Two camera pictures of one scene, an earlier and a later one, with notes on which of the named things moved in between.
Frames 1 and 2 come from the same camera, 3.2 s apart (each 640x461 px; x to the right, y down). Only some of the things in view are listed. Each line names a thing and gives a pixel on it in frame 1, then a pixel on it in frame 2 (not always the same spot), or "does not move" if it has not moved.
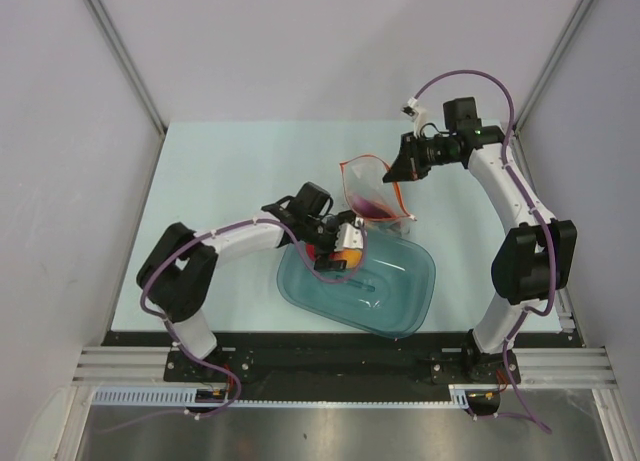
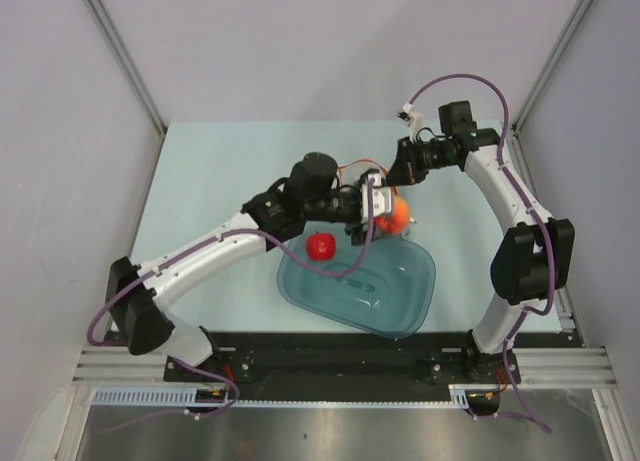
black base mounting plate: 296,365 does not move
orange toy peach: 353,257 -> 397,223
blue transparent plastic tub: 387,298 does not move
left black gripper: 322,261 -> 358,236
